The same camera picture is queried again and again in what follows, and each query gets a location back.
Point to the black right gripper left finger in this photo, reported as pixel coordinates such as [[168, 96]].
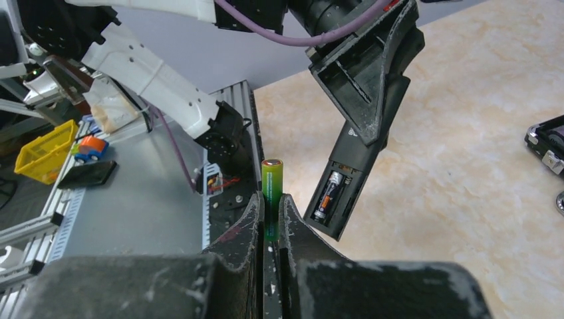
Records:
[[219, 282]]

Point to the black poker chip case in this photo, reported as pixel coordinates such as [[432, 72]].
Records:
[[545, 140]]

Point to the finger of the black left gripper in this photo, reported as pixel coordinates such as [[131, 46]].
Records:
[[354, 71], [382, 108]]

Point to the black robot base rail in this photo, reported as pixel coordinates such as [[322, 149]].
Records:
[[224, 198]]

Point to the black smartphone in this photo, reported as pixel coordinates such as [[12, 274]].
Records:
[[86, 175]]

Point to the yellow plastic basket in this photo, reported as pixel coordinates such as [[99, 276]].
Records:
[[43, 158]]

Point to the orange blue toy car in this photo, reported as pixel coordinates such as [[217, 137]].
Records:
[[90, 149]]

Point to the black remote control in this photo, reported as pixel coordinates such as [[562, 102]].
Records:
[[352, 158]]

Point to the green battery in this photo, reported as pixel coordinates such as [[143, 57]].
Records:
[[272, 189]]

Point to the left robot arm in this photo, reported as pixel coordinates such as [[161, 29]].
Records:
[[90, 32]]

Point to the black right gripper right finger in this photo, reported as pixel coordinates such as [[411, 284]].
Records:
[[319, 282]]

